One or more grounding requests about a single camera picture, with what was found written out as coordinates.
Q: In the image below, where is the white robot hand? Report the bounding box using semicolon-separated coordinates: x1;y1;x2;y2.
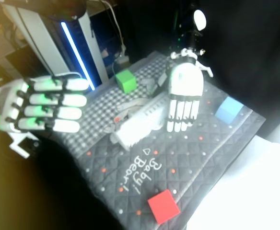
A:
154;61;205;133
0;75;90;134

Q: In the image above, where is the large clear plastic syringe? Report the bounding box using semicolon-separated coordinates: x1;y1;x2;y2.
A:
110;92;172;151

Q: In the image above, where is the blue block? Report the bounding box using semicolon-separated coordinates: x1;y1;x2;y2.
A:
214;96;245;125

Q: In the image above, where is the white tower with blue light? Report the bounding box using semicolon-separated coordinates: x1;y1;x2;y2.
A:
0;4;111;92

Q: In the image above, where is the green block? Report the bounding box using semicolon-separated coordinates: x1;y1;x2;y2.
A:
115;69;138;94

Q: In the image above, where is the white power plug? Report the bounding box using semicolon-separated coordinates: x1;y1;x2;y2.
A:
117;45;130;65

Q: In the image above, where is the grey quilt with bear print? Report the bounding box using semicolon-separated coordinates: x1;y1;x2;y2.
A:
60;51;267;230

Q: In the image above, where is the red block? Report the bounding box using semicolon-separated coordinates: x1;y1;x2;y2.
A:
147;190;181;225

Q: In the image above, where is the thin green cable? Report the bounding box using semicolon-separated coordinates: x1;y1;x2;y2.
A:
174;9;180;48

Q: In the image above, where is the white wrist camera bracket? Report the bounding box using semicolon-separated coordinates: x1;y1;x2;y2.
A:
9;131;40;159

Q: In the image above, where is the white cable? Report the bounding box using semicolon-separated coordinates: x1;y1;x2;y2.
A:
99;0;128;55

